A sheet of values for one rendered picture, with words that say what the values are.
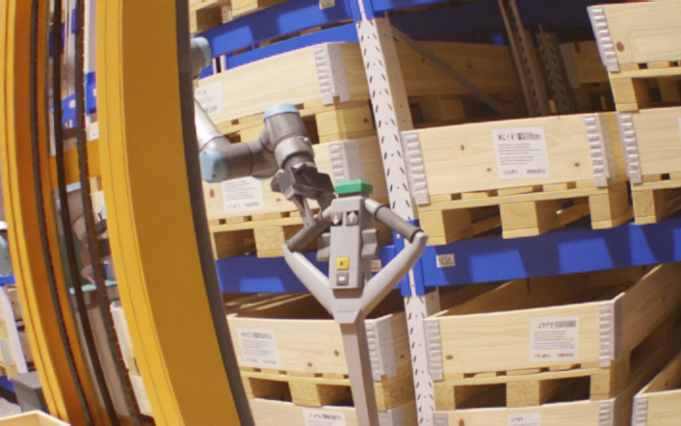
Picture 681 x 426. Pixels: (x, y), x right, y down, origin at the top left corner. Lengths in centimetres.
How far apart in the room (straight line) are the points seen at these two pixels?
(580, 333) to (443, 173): 72
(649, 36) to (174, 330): 161
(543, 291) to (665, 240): 122
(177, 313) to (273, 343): 210
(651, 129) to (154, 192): 151
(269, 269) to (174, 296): 212
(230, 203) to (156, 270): 213
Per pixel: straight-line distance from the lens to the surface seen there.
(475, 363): 318
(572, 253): 296
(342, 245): 246
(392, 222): 238
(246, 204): 372
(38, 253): 222
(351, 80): 344
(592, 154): 280
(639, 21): 267
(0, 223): 299
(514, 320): 305
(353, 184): 247
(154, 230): 167
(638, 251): 282
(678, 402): 280
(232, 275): 396
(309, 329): 362
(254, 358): 388
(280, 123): 265
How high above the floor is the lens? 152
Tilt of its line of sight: 4 degrees down
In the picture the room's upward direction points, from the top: 9 degrees counter-clockwise
